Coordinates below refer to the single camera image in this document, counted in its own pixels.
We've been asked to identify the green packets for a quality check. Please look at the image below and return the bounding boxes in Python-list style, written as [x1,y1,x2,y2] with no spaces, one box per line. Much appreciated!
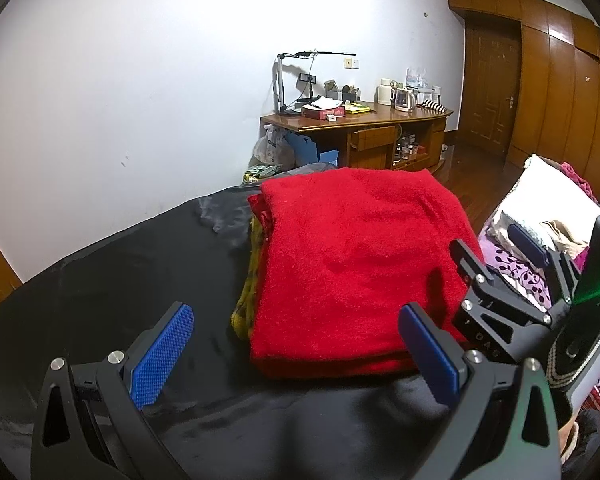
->
[244,164,283,183]

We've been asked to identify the pink clothes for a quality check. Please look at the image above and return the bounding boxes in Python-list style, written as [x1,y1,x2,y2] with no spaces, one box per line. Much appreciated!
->
[560,161,600,206]

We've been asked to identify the red box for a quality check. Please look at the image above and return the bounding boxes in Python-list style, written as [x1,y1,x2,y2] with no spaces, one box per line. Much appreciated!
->
[301,106,345,121]

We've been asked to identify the white pillow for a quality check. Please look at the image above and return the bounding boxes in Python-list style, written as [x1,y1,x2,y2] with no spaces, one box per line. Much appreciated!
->
[487,154,600,251]

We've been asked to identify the yellow striped sweater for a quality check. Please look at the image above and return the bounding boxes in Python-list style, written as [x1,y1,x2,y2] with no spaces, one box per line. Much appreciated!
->
[230,215,266,346]

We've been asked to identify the blue box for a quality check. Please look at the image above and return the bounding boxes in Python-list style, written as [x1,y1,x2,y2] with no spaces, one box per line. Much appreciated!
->
[282,130,341,168]

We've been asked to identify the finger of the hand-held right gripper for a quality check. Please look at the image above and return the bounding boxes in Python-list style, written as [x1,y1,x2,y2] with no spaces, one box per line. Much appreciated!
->
[449,239,553,363]
[507,222,581,307]

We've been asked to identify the floral blanket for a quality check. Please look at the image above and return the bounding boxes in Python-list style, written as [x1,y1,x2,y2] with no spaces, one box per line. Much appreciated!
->
[482,240,600,411]

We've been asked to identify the red sweater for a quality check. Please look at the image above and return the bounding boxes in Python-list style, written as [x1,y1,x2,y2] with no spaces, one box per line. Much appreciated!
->
[247,167,486,380]

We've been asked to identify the phone on stand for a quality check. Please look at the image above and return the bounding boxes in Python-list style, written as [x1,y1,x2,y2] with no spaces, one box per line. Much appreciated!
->
[297,72,318,106]

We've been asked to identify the wooden panel door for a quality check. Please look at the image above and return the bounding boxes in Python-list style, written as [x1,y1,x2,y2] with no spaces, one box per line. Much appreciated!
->
[457,15,523,158]

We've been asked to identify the wooden desk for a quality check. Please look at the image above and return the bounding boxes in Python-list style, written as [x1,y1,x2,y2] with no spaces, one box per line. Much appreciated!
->
[260,105,453,171]

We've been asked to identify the white plastic bag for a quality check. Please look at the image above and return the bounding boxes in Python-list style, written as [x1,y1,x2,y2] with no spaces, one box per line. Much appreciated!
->
[252,125,296,168]

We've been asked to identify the silver desk lamp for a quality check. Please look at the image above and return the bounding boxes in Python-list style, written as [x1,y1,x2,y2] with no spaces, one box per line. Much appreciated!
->
[272,50,357,116]

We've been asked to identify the black bed sheet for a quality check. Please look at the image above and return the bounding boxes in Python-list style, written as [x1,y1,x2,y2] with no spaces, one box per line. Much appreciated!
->
[0,162,481,480]

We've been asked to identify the beige cloth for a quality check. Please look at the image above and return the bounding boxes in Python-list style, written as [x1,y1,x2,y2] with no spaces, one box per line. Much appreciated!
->
[540,220,593,261]

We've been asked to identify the wooden wardrobe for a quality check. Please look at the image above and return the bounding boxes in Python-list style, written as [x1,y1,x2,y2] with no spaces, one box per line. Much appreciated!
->
[446,0,600,206]

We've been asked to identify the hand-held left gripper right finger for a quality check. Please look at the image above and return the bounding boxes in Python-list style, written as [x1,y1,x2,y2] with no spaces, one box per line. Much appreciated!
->
[399,302,563,480]

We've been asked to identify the white kettle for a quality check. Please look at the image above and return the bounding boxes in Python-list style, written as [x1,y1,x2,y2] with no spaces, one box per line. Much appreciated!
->
[376,78,397,106]

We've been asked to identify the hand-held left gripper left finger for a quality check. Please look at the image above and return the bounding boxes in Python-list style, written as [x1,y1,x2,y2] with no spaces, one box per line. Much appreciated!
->
[30,301,196,480]

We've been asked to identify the person's right hand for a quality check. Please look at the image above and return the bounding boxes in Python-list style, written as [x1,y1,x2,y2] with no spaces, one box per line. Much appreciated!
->
[557,407,581,468]

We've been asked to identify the glass kettle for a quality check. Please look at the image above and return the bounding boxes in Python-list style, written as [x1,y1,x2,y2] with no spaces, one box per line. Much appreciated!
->
[395,87,420,112]

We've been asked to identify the person's right forearm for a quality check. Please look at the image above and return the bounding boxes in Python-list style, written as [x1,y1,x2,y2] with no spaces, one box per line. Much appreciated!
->
[560,407,600,480]

